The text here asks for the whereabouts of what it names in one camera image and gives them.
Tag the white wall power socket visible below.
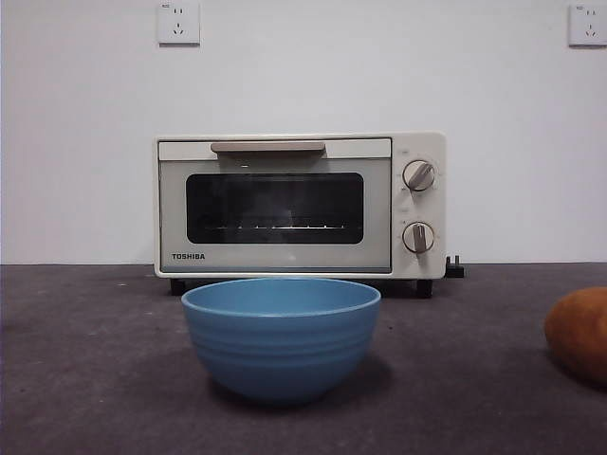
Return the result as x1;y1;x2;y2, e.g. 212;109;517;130
157;1;201;47
568;3;607;47

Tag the metal wire oven rack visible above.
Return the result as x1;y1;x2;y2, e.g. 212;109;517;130
203;222;347;233

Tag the oven door with beige handle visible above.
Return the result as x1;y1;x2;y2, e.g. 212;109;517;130
156;137;393;275

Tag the blue ribbed bowl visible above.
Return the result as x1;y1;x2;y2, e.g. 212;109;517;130
180;277;382;407

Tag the cream Toshiba toaster oven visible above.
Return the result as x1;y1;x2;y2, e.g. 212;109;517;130
152;131;448;299

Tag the beige oven control knob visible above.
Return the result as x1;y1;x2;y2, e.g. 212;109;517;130
402;221;435;255
402;159;437;192

